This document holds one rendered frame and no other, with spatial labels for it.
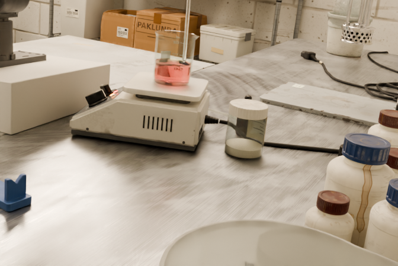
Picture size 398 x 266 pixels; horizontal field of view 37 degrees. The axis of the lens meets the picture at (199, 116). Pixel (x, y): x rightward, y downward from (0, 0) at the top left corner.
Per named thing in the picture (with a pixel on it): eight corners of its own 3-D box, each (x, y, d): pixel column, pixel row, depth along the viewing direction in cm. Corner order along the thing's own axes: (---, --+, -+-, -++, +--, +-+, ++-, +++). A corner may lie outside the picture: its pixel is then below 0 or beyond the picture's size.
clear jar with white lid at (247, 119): (237, 162, 89) (243, 111, 87) (216, 148, 94) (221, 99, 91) (269, 158, 92) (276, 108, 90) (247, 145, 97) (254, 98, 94)
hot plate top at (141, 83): (120, 92, 90) (121, 86, 89) (138, 76, 101) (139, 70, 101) (199, 103, 89) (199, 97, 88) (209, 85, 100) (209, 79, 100)
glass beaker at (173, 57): (144, 87, 92) (148, 32, 90) (160, 79, 98) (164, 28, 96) (186, 95, 90) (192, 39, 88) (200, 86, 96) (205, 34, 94)
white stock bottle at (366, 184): (370, 238, 69) (392, 132, 66) (387, 271, 63) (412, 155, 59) (309, 231, 69) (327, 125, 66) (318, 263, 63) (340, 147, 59)
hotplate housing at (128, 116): (67, 135, 92) (70, 86, 90) (93, 113, 105) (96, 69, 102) (209, 156, 90) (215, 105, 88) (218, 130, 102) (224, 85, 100)
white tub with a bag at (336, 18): (364, 60, 185) (377, -10, 179) (318, 53, 189) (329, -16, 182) (366, 54, 198) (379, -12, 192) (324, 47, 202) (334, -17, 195)
